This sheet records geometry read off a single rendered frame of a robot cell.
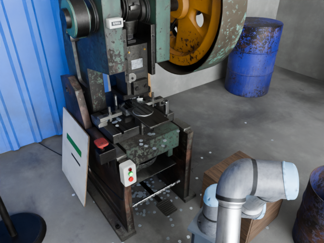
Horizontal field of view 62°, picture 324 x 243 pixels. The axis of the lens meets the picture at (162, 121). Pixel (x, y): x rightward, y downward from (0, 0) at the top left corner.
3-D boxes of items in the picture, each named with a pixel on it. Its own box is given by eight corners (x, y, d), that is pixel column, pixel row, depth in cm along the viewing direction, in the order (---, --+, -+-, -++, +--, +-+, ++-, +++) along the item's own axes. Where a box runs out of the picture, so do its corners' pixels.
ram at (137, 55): (153, 91, 160) (152, 41, 145) (131, 98, 153) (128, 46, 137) (137, 81, 172) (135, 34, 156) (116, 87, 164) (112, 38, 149)
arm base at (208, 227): (233, 220, 135) (236, 207, 130) (220, 243, 125) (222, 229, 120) (205, 207, 143) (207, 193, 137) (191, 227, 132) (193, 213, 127)
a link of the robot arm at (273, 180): (227, 192, 133) (252, 152, 84) (259, 195, 131) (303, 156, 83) (227, 218, 127) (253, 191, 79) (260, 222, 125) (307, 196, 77)
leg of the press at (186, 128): (195, 196, 207) (206, 90, 159) (184, 203, 202) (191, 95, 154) (133, 140, 270) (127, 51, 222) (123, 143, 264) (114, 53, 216)
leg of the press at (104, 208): (137, 233, 180) (128, 118, 132) (122, 242, 175) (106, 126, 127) (82, 160, 243) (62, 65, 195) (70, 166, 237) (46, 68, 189)
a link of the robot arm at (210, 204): (202, 199, 134) (204, 179, 127) (229, 202, 133) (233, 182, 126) (201, 219, 124) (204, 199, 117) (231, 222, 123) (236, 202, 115)
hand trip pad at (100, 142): (110, 154, 143) (109, 142, 139) (100, 158, 140) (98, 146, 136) (104, 147, 148) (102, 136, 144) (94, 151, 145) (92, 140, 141)
